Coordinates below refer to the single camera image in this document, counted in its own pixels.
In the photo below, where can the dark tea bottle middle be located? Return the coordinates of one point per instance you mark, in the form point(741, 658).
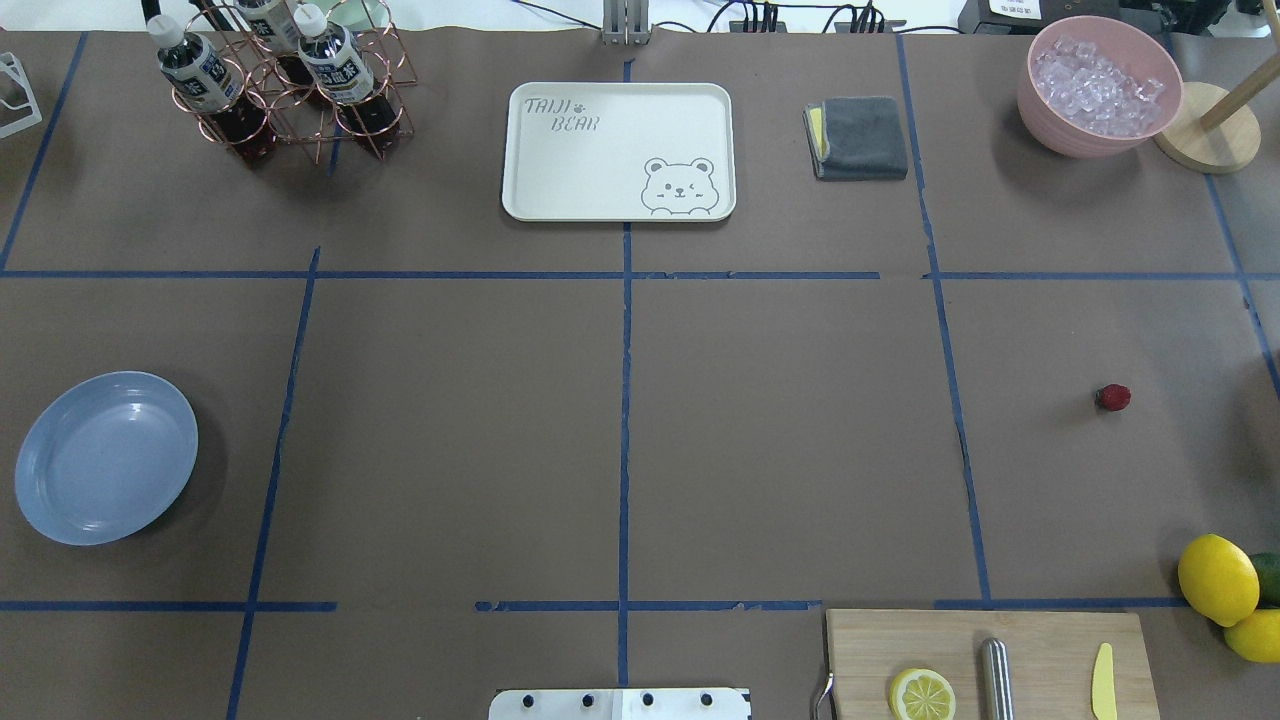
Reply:
point(275, 29)

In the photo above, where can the wooden cutting board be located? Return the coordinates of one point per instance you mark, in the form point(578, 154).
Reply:
point(1051, 655)

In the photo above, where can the grey folded cloth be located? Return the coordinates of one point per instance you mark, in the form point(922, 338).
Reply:
point(856, 139)

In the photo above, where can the dark tea bottle right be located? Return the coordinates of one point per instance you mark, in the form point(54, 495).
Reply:
point(332, 57)

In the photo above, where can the blue plastic plate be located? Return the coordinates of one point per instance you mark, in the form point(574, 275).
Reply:
point(106, 458)

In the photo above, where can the yellow plastic knife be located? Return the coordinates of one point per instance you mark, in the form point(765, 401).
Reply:
point(1103, 688)

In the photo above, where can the dark tea bottle left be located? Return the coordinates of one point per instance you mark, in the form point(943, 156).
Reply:
point(210, 88)

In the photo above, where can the large yellow lemon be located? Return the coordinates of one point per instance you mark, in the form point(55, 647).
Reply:
point(1218, 580)

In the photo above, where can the green lime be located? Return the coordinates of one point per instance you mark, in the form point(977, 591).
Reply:
point(1266, 565)

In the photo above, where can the cream bear serving tray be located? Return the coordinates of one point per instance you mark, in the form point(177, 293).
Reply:
point(619, 152)

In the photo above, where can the half lemon slice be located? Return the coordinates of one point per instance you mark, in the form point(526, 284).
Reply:
point(921, 693)

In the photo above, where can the copper wire bottle rack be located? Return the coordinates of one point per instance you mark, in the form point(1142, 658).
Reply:
point(295, 121)

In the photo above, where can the mint green bowl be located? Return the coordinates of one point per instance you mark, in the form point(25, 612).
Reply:
point(356, 14)

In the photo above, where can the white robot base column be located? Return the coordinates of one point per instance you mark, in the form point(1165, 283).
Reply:
point(623, 703)

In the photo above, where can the small yellow lemon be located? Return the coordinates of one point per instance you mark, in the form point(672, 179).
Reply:
point(1256, 638)

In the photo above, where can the dark tea bottle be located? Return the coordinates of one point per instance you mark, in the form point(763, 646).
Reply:
point(332, 57)
point(210, 88)
point(275, 29)

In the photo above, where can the red strawberry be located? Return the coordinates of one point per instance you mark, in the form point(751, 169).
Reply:
point(1112, 398)

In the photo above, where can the pink bowl of ice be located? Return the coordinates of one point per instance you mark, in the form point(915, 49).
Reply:
point(1094, 86)

